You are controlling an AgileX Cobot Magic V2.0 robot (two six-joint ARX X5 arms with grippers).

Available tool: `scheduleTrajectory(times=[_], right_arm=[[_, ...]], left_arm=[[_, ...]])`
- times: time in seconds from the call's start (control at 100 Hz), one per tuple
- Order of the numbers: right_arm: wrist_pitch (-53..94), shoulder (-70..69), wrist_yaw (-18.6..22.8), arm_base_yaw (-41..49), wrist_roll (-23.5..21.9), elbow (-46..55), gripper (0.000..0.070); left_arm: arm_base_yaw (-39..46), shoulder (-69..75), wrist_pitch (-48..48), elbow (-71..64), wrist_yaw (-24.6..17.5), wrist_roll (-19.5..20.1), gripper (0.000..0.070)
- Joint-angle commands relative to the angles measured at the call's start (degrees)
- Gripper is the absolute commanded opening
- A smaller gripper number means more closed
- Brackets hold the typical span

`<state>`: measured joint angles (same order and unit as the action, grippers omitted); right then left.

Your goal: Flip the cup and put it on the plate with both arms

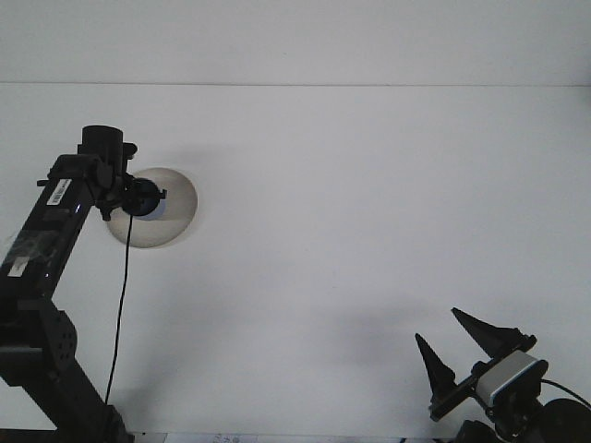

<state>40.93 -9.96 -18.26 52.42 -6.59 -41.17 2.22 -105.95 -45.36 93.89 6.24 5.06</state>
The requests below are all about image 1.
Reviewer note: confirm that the pale blue cup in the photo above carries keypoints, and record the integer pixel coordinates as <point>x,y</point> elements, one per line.
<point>159,211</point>

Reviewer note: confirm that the pale round plate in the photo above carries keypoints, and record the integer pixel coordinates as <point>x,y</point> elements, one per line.
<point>177,219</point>

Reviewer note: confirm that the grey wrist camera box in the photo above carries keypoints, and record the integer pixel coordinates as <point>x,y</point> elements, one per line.
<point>510,376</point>

